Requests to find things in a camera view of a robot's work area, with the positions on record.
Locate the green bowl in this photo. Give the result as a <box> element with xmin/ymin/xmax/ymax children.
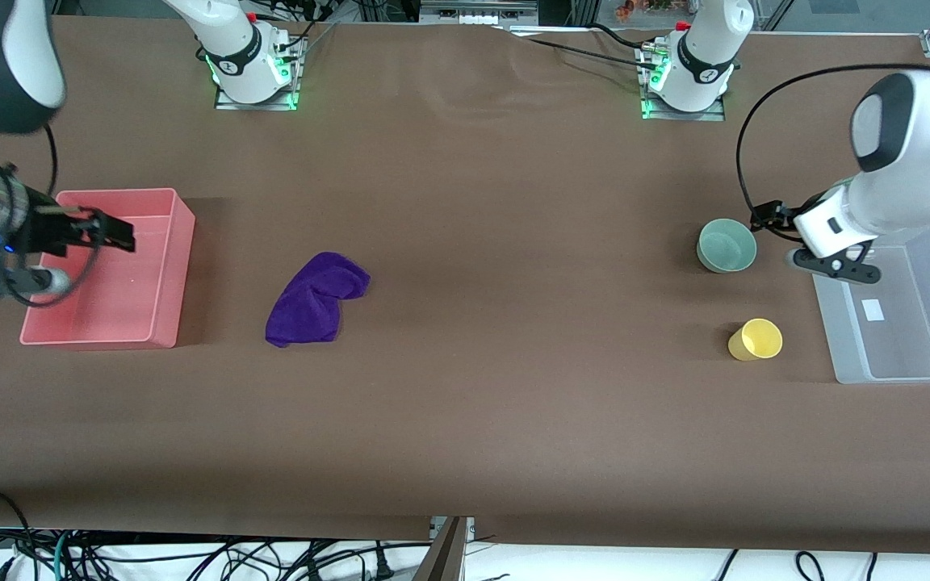
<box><xmin>697</xmin><ymin>219</ymin><xmax>758</xmax><ymax>274</ymax></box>

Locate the yellow cup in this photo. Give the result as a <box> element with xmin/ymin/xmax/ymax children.
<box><xmin>727</xmin><ymin>318</ymin><xmax>783</xmax><ymax>362</ymax></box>

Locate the purple cloth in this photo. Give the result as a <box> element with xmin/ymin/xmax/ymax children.
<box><xmin>265</xmin><ymin>252</ymin><xmax>371</xmax><ymax>349</ymax></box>

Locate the pink plastic bin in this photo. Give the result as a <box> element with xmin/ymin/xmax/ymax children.
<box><xmin>19</xmin><ymin>188</ymin><xmax>196</xmax><ymax>349</ymax></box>

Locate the clear plastic bin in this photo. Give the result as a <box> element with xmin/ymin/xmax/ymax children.
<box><xmin>811</xmin><ymin>222</ymin><xmax>930</xmax><ymax>385</ymax></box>

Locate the white power strip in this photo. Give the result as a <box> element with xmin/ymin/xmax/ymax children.
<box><xmin>420</xmin><ymin>0</ymin><xmax>539</xmax><ymax>27</ymax></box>

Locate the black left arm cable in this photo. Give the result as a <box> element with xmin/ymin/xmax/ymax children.
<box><xmin>735</xmin><ymin>64</ymin><xmax>930</xmax><ymax>233</ymax></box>

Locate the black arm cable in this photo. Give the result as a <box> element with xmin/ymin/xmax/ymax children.
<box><xmin>0</xmin><ymin>117</ymin><xmax>104</xmax><ymax>309</ymax></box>
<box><xmin>735</xmin><ymin>64</ymin><xmax>930</xmax><ymax>233</ymax></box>

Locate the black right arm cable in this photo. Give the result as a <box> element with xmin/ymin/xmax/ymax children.
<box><xmin>0</xmin><ymin>117</ymin><xmax>104</xmax><ymax>309</ymax></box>

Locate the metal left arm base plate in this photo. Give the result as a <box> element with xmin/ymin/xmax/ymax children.
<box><xmin>639</xmin><ymin>44</ymin><xmax>727</xmax><ymax>122</ymax></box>

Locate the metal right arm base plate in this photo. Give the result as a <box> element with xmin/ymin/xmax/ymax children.
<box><xmin>214</xmin><ymin>36</ymin><xmax>303</xmax><ymax>111</ymax></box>

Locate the black base power cable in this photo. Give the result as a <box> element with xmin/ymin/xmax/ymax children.
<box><xmin>589</xmin><ymin>22</ymin><xmax>664</xmax><ymax>51</ymax></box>
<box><xmin>523</xmin><ymin>36</ymin><xmax>663</xmax><ymax>70</ymax></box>

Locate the teal cable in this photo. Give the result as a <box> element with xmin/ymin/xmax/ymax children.
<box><xmin>51</xmin><ymin>530</ymin><xmax>75</xmax><ymax>581</ymax></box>

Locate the white metal bracket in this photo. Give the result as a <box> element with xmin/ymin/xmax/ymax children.
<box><xmin>429</xmin><ymin>516</ymin><xmax>476</xmax><ymax>541</ymax></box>

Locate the brown wooden post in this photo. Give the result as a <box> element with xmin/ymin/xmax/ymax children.
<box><xmin>413</xmin><ymin>516</ymin><xmax>467</xmax><ymax>581</ymax></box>

